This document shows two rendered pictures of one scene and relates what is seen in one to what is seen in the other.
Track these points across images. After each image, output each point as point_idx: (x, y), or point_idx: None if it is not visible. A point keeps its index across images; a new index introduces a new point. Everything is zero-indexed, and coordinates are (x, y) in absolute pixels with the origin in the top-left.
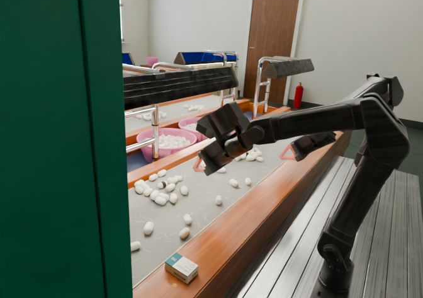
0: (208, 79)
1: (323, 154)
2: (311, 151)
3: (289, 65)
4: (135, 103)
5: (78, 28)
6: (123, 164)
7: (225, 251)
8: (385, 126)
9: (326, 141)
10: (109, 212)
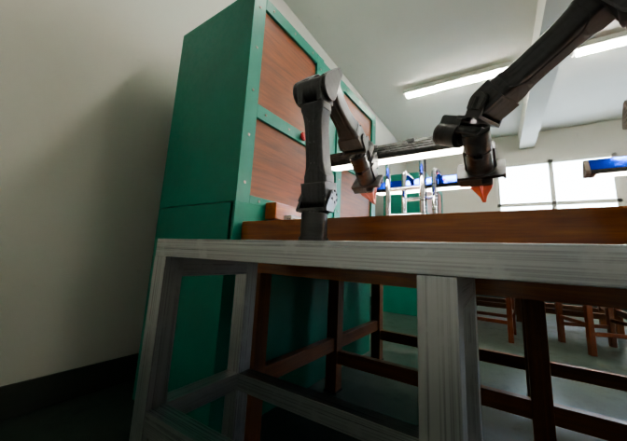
0: (424, 142)
1: None
2: (471, 167)
3: None
4: (347, 160)
5: (239, 110)
6: (241, 133)
7: None
8: None
9: (463, 141)
10: (237, 144)
